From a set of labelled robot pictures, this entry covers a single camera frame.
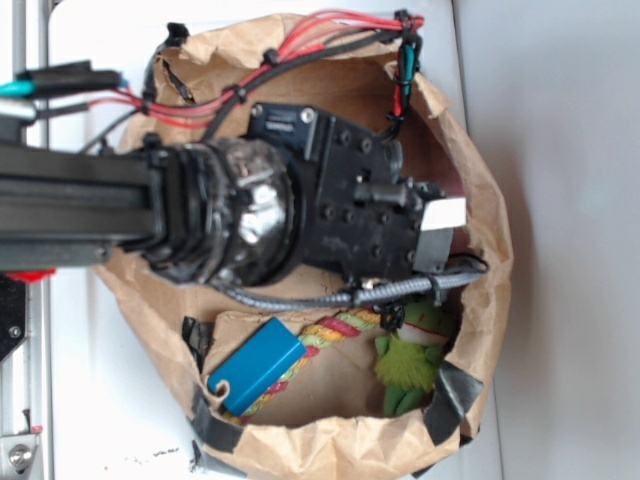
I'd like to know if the brown paper bag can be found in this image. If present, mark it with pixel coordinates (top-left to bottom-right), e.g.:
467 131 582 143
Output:
96 14 514 479

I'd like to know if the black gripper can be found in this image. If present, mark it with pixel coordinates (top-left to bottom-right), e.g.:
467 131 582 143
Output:
247 103 466 281

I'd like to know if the multicolour twisted rope toy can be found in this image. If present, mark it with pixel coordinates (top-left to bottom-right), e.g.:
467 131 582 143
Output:
222 307 381 425

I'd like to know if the blue rectangular block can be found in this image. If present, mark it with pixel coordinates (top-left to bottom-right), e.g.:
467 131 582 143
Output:
207 317 306 416

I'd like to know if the red and black wire bundle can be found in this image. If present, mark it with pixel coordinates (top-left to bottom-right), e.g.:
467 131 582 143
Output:
14 8 425 151

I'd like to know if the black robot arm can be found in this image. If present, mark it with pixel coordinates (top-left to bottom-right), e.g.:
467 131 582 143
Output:
1 103 467 287

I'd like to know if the green plush frog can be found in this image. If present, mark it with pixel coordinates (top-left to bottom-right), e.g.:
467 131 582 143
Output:
374 300 454 417

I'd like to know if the grey braided cable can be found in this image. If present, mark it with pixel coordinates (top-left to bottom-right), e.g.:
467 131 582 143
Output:
222 253 490 314

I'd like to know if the aluminium frame rail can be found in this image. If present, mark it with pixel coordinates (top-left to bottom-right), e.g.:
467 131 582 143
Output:
1 1 54 479

